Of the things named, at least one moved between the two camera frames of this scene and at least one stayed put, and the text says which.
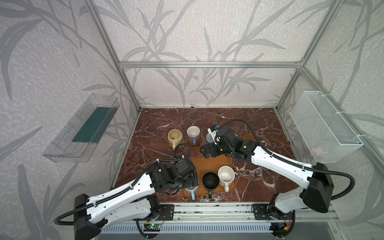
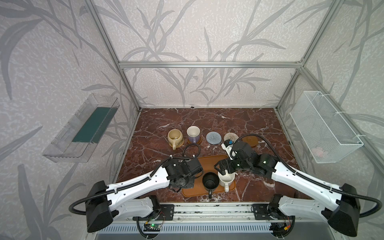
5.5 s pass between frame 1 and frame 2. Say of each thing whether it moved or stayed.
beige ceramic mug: stayed
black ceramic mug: stayed
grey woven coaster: stayed
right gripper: moved
